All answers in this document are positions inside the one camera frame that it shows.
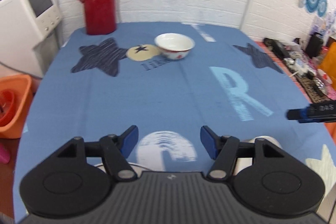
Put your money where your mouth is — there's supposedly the white plate silver rim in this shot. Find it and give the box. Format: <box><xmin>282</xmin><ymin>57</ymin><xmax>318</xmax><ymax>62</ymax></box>
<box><xmin>93</xmin><ymin>161</ymin><xmax>153</xmax><ymax>175</ymax></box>

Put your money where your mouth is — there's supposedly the red bowl white inside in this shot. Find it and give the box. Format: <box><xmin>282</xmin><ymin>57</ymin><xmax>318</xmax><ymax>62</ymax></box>
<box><xmin>236</xmin><ymin>135</ymin><xmax>284</xmax><ymax>175</ymax></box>

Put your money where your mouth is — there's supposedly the white bowl red pattern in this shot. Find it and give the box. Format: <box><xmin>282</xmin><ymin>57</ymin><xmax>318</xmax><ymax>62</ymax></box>
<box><xmin>154</xmin><ymin>33</ymin><xmax>195</xmax><ymax>60</ymax></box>

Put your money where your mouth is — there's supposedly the black patterned mat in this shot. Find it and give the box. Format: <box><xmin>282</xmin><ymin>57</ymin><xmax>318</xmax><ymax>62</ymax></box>
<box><xmin>295</xmin><ymin>76</ymin><xmax>330</xmax><ymax>103</ymax></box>

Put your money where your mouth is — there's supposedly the small steel bowl on side table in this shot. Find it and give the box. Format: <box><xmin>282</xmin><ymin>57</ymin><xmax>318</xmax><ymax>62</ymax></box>
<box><xmin>313</xmin><ymin>77</ymin><xmax>327</xmax><ymax>94</ymax></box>

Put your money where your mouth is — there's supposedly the white bowl with red item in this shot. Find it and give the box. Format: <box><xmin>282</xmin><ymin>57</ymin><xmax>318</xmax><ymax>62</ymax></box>
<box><xmin>317</xmin><ymin>69</ymin><xmax>333</xmax><ymax>85</ymax></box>

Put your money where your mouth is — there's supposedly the orange paper bag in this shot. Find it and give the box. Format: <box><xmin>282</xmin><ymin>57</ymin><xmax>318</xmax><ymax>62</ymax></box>
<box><xmin>318</xmin><ymin>42</ymin><xmax>336</xmax><ymax>82</ymax></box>

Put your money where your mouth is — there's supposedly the plaid cloth side table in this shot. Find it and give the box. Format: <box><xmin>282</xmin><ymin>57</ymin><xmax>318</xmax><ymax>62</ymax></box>
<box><xmin>253</xmin><ymin>40</ymin><xmax>336</xmax><ymax>109</ymax></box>

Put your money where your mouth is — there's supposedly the white power strip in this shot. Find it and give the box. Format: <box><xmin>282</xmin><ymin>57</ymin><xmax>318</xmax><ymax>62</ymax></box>
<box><xmin>286</xmin><ymin>58</ymin><xmax>309</xmax><ymax>76</ymax></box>

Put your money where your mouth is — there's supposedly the black device on side table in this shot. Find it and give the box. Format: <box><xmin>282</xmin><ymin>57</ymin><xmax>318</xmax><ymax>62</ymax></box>
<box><xmin>263</xmin><ymin>38</ymin><xmax>290</xmax><ymax>60</ymax></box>

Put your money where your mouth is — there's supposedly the blue patterned tablecloth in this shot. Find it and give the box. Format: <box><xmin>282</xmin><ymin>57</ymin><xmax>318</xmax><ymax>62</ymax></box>
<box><xmin>13</xmin><ymin>22</ymin><xmax>335</xmax><ymax>221</ymax></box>

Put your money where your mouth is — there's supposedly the orange plastic basin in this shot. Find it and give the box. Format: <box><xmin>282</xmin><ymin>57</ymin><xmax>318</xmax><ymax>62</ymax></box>
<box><xmin>1</xmin><ymin>75</ymin><xmax>33</xmax><ymax>139</ymax></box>

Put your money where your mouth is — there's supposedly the pink water bottle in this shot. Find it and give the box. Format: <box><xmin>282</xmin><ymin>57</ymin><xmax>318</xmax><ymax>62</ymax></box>
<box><xmin>0</xmin><ymin>143</ymin><xmax>11</xmax><ymax>164</ymax></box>

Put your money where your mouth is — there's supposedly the white countertop appliance with screen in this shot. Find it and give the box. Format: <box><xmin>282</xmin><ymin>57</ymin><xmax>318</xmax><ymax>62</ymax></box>
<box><xmin>1</xmin><ymin>0</ymin><xmax>62</xmax><ymax>79</ymax></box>

